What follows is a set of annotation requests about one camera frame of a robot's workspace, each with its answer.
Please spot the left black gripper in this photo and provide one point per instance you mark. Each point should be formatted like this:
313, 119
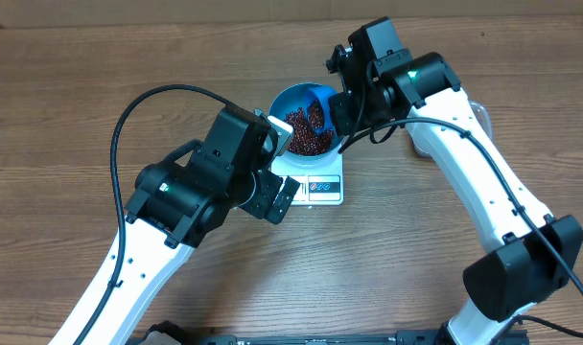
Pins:
269, 185

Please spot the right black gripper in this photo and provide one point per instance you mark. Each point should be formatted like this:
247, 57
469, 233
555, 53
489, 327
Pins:
341, 110

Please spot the blue plastic measuring scoop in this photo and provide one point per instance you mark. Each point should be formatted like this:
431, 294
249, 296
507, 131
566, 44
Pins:
317, 109

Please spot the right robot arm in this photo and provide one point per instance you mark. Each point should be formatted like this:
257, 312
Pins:
529, 253

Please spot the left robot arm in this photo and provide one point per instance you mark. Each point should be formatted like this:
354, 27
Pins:
176, 202

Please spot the white digital kitchen scale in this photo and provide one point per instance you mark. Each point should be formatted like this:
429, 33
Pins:
320, 177

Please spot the red beans in bowl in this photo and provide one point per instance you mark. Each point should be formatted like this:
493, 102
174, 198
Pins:
305, 142

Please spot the clear plastic container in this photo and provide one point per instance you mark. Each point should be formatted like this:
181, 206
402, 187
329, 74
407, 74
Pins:
481, 114

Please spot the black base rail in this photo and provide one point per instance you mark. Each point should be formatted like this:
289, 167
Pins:
170, 333

